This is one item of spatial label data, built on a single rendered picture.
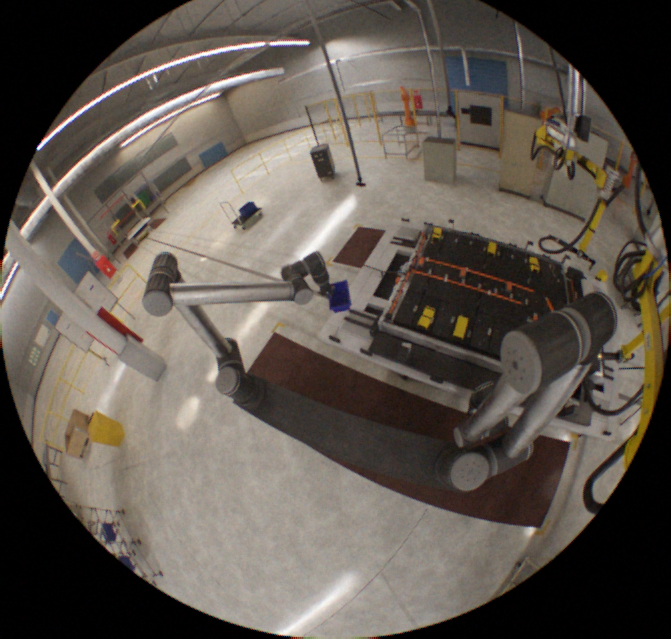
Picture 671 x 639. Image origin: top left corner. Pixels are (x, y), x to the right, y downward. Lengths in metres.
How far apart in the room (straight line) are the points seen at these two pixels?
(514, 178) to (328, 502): 6.47
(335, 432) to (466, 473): 0.84
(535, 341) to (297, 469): 2.44
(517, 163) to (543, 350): 5.43
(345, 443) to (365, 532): 1.33
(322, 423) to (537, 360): 1.34
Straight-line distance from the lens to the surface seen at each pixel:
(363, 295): 1.99
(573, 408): 1.87
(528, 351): 0.48
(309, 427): 1.59
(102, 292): 7.11
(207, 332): 1.50
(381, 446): 1.48
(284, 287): 1.14
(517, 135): 5.64
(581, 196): 6.29
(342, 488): 2.48
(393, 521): 2.52
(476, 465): 1.19
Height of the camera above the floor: 2.38
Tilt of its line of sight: 51 degrees down
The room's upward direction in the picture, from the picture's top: 23 degrees counter-clockwise
